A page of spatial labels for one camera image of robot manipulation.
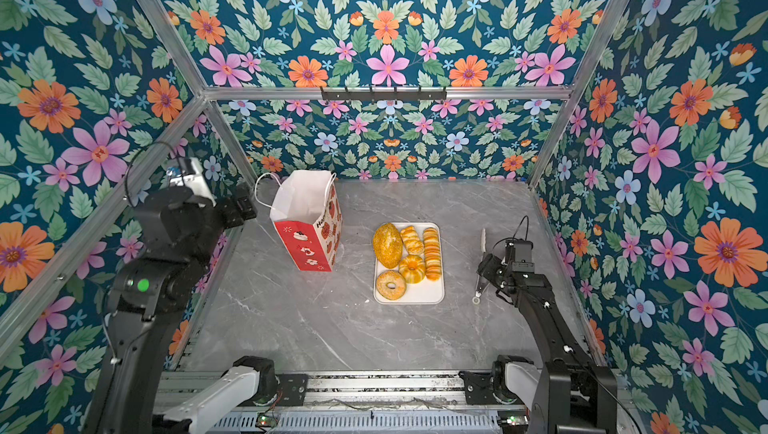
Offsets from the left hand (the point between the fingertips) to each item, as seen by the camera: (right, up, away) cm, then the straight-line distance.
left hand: (223, 181), depth 58 cm
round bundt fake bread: (+38, -24, +35) cm, 57 cm away
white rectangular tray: (+43, -32, +34) cm, 63 cm away
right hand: (+60, -23, +29) cm, 71 cm away
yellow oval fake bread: (+30, -17, +37) cm, 50 cm away
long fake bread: (+45, -20, +38) cm, 62 cm away
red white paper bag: (+2, -6, +43) cm, 44 cm away
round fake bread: (+38, -16, +40) cm, 57 cm away
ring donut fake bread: (+32, -26, +32) cm, 52 cm away
